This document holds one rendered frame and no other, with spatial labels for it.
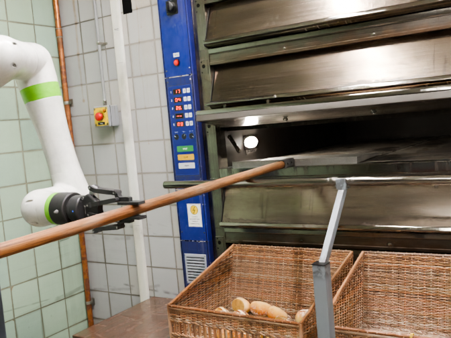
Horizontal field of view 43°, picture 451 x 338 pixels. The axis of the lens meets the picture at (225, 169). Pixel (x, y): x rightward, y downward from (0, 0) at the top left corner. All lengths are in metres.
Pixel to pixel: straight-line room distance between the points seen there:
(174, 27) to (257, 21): 0.40
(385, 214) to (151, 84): 1.21
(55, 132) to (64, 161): 0.09
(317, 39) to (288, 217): 0.72
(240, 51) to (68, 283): 1.48
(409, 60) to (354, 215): 0.61
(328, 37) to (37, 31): 1.47
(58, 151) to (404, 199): 1.23
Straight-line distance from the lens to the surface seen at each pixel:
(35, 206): 1.66
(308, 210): 2.30
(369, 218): 2.20
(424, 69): 2.11
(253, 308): 2.33
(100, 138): 2.90
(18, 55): 1.66
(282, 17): 2.32
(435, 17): 2.13
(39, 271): 2.94
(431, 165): 2.13
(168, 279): 2.76
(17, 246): 1.21
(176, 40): 2.55
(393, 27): 2.16
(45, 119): 1.77
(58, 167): 1.76
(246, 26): 2.38
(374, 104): 2.01
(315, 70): 2.25
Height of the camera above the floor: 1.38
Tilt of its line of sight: 5 degrees down
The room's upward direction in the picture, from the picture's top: 5 degrees counter-clockwise
